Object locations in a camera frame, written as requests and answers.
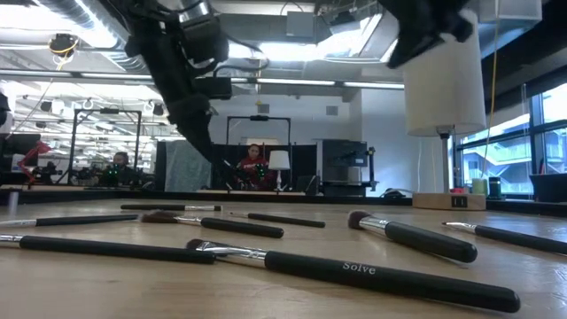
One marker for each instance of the long ceiling light strip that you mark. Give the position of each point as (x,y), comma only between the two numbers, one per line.
(292,82)

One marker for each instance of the fluffy brown head makeup brush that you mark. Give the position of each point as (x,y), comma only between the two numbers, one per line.
(239,227)

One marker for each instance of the black cabinet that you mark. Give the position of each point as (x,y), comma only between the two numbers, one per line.
(343,155)

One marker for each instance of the black ceiling device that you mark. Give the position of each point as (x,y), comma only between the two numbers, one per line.
(63,44)

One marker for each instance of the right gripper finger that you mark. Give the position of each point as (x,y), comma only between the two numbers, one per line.
(414,46)

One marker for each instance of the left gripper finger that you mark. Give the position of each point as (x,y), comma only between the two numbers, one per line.
(192,136)
(205,142)

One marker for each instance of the black brush with Solve print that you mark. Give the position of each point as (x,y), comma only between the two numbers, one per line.
(376,277)

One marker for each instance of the small pink item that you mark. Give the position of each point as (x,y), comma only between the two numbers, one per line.
(456,190)

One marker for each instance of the black rig frame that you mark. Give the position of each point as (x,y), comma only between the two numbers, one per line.
(259,118)
(108,111)

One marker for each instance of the pale upright post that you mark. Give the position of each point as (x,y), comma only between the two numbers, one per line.
(13,204)

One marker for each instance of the black monitor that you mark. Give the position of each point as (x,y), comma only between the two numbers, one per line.
(17,144)

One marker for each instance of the grey cloth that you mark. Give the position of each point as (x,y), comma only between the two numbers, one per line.
(186,170)

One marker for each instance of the black partition panel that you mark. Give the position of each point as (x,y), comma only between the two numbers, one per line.
(305,164)

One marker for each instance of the person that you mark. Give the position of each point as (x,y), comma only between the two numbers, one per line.
(254,166)
(119,173)

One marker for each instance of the angled head makeup brush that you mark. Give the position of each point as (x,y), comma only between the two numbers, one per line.
(518,239)

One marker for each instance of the small white background lamp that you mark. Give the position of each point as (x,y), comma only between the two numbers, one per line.
(279,160)

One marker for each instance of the green cup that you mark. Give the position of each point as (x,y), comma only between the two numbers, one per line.
(479,186)

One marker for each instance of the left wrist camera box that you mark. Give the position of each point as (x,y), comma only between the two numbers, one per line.
(215,88)

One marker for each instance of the dark cup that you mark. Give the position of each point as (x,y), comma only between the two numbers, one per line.
(494,187)

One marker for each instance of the white shade table lamp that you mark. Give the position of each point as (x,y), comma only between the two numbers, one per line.
(443,88)

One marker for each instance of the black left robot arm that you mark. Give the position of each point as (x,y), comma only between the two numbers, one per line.
(150,22)

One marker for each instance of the black aluminium table frame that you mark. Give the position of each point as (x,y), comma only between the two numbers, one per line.
(310,197)

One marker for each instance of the thin black liner brush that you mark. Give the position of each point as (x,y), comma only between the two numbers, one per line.
(288,220)

